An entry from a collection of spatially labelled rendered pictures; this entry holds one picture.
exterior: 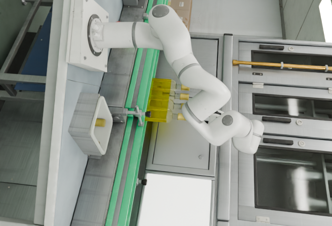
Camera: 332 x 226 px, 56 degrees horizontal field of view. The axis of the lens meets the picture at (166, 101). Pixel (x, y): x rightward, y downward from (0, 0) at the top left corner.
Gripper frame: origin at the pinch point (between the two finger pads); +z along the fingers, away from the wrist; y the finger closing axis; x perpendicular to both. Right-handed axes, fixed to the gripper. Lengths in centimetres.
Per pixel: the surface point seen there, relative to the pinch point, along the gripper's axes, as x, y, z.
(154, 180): 21.7, -29.1, 10.7
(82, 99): 34, 17, 37
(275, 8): -544, -132, 28
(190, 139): -3.6, -20.4, 3.5
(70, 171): 51, -4, 32
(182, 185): 18.3, -28.7, -2.2
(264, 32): -477, -158, 31
